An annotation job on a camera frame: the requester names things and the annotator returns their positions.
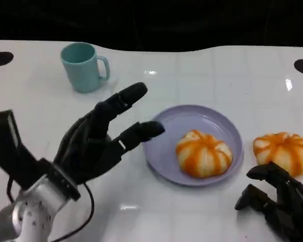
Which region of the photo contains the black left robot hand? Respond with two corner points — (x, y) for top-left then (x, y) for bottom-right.
(53, 82), (166, 185)

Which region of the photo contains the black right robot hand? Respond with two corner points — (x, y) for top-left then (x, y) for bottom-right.
(234, 162), (303, 242)

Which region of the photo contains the lilac plate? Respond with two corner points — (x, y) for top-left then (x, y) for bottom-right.
(142, 104), (244, 187)

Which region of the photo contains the orange and white bread roll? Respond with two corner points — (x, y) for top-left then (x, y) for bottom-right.
(176, 129), (234, 179)
(252, 132), (303, 177)

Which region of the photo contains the pale green mug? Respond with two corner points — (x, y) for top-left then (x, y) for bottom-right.
(60, 42), (111, 94)

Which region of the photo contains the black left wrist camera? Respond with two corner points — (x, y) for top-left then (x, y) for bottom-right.
(0, 109), (39, 190)

